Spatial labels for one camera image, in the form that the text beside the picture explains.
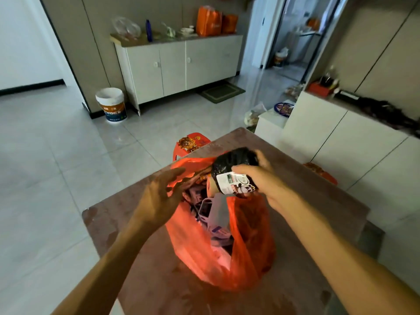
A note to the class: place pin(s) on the white green teapot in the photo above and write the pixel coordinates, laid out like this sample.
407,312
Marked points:
170,32

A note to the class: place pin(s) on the tall white cabinet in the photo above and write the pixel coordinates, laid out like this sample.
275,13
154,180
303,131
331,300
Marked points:
344,144

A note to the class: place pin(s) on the white bucket with bag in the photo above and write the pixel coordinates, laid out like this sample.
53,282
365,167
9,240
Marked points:
281,59

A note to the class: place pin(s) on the dark green door mat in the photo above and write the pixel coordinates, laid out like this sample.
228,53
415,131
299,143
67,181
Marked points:
221,92

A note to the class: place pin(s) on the person's left forearm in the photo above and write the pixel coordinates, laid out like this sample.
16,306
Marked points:
105,275

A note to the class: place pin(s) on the person's right forearm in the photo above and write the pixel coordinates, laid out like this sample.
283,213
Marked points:
344,259

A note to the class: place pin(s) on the white bowl set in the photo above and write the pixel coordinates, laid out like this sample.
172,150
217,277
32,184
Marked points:
187,31

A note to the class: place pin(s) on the red plastic stool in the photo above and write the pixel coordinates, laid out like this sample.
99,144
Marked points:
190,142
320,172

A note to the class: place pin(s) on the blue rimmed plate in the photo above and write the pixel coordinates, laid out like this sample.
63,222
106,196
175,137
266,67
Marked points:
283,109

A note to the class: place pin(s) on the low white cabinet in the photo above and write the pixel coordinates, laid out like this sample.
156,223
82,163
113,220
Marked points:
272,127

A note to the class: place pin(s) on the pile of light shoes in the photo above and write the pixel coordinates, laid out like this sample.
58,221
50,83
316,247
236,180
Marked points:
294,91

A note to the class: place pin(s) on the black framed glass door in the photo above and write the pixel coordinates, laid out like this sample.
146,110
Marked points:
315,39

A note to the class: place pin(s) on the person's right hand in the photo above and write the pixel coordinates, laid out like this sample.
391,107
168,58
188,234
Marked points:
265,180

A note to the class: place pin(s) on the pile of dark clothes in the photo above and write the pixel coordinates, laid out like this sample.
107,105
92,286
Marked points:
387,114

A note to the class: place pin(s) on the red plastic bag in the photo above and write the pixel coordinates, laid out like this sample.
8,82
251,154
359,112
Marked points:
249,246

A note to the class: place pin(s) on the clear crumpled plastic bag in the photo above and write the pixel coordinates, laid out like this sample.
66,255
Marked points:
126,29

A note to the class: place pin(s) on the white counter cabinet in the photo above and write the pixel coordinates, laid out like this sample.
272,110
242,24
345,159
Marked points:
407,259

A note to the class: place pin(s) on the blue round container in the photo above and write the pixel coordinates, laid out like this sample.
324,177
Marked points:
111,104

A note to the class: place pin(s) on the person's left hand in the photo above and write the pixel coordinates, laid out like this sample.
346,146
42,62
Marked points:
157,203

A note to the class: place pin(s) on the dark cup with brushes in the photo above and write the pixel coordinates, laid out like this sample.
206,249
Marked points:
328,81

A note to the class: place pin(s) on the black cup with label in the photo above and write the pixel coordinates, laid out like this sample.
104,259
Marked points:
229,160

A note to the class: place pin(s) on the red box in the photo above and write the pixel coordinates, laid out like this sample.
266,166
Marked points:
320,90

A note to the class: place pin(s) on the brown patterned table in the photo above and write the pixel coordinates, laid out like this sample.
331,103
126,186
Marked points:
147,275

